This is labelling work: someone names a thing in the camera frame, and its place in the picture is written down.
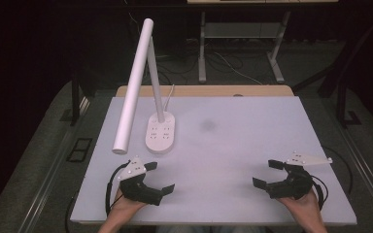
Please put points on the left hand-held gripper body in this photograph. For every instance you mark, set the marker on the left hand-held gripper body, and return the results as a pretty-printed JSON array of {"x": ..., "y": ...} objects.
[{"x": 139, "y": 189}]

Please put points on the metal floor rail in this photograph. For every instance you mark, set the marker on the metal floor rail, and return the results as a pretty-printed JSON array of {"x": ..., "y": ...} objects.
[
  {"x": 50, "y": 181},
  {"x": 366, "y": 171}
]

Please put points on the black floor frame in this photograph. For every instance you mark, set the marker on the black floor frame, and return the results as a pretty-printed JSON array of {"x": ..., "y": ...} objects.
[{"x": 77, "y": 158}]

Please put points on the grey metal table frame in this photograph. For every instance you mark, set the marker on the grey metal table frame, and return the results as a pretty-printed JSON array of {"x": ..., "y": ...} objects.
[{"x": 202, "y": 48}]

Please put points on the black metal stand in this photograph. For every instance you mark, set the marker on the black metal stand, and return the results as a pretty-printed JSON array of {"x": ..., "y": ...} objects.
[
  {"x": 75, "y": 103},
  {"x": 341, "y": 103}
]

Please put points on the person's left hand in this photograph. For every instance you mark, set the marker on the person's left hand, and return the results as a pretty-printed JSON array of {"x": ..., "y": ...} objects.
[{"x": 123, "y": 207}]

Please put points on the person's right hand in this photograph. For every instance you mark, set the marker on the person's right hand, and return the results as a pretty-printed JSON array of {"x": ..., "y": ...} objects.
[{"x": 306, "y": 208}]

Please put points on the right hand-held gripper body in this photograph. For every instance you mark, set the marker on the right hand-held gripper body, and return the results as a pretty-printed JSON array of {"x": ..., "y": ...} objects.
[{"x": 293, "y": 186}]

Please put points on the white desk lamp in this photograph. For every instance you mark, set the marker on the white desk lamp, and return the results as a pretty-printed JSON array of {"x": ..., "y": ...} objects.
[{"x": 132, "y": 84}]

